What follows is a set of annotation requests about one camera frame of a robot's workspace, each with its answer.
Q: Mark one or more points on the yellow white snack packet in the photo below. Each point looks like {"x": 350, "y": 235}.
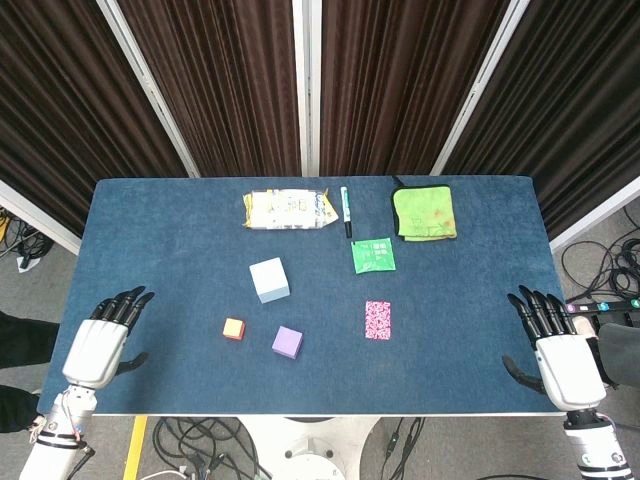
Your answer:
{"x": 287, "y": 210}

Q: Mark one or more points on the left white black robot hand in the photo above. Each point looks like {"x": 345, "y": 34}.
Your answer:
{"x": 95, "y": 345}

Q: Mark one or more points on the large light blue cube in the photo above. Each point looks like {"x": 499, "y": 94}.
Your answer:
{"x": 270, "y": 280}

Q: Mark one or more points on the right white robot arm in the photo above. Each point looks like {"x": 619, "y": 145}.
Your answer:
{"x": 597, "y": 447}

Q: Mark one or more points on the blue fabric table cover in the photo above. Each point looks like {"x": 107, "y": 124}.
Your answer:
{"x": 175, "y": 250}

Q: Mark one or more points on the green sachet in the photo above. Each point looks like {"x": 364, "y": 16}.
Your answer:
{"x": 373, "y": 256}

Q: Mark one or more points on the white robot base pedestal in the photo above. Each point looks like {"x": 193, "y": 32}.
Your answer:
{"x": 310, "y": 450}

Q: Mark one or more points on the folded lime green cloth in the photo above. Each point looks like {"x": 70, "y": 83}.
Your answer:
{"x": 425, "y": 215}

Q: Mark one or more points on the white paper scrap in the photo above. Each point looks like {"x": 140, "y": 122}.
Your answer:
{"x": 27, "y": 264}

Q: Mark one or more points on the yellow floor tape strip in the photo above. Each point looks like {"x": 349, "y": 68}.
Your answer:
{"x": 134, "y": 450}

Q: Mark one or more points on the black power strip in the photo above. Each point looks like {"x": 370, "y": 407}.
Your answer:
{"x": 612, "y": 305}

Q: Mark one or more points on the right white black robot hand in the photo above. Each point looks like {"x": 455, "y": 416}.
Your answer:
{"x": 567, "y": 367}

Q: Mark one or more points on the pink white patterned card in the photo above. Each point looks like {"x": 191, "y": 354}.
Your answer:
{"x": 378, "y": 320}

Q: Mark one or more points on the green white marker pen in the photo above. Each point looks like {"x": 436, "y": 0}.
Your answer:
{"x": 346, "y": 207}

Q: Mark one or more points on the white table frame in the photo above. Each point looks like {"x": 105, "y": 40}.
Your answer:
{"x": 450, "y": 415}

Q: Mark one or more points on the black fabric bundle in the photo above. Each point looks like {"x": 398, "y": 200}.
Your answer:
{"x": 25, "y": 340}

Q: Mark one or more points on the brown pleated curtain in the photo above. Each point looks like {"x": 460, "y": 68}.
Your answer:
{"x": 225, "y": 75}
{"x": 50, "y": 100}
{"x": 590, "y": 100}
{"x": 400, "y": 75}

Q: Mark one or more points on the small orange cube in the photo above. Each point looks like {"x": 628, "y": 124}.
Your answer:
{"x": 233, "y": 328}

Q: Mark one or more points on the purple cube block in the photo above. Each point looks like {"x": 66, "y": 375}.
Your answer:
{"x": 287, "y": 341}

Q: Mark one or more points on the white partition frame post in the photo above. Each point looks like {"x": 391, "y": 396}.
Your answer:
{"x": 150, "y": 90}
{"x": 477, "y": 90}
{"x": 306, "y": 75}
{"x": 600, "y": 215}
{"x": 35, "y": 215}

